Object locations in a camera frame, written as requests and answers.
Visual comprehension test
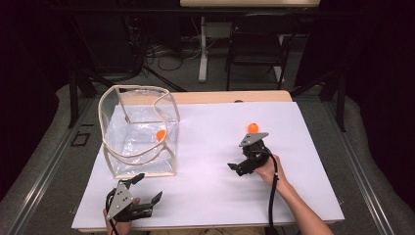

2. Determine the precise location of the white board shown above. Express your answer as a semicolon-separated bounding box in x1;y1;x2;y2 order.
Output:
70;101;346;230

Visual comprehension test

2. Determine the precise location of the black floor socket plate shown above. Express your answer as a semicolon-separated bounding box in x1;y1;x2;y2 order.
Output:
70;130;91;148

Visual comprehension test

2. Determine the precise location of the black chair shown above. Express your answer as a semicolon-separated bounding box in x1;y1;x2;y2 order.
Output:
224;13;301;91

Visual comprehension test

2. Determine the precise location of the person's left hand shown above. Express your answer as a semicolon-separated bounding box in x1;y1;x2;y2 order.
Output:
102;197;142;235

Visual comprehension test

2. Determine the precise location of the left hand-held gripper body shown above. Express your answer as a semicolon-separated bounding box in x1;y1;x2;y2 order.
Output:
106;181;155;224

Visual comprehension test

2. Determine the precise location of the right hand-held gripper cable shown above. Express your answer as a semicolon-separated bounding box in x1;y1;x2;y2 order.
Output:
259;149;281;235

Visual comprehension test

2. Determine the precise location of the grey metal floor rail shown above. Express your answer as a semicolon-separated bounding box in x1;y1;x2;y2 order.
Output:
322;97;396;235
9;97;96;235

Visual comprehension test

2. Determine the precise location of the black tripod stand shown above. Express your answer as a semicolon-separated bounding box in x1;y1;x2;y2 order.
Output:
128;16;188;93

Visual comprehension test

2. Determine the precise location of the clear plastic bag beige trim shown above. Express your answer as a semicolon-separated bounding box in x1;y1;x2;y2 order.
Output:
98;84;181;180

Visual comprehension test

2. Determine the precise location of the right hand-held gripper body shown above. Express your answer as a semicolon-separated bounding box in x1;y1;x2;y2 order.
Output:
236;131;273;177

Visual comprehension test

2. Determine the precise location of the bundle of floor cables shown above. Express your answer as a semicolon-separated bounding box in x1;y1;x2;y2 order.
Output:
143;33;204;71

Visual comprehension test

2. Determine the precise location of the person's right hand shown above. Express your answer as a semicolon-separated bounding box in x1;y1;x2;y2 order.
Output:
254;154;291;191

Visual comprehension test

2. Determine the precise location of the hand-held gripper cable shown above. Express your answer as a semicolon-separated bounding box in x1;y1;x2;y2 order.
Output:
104;189;119;235
259;149;281;235

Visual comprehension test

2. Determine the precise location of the left hand-held gripper cable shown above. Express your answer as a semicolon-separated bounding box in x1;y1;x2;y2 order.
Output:
104;189;119;235

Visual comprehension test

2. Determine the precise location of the white desk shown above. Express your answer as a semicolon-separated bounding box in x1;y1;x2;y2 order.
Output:
179;0;321;83

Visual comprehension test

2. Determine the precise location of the black metal stand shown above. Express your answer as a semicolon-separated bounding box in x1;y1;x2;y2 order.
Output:
68;63;80;129

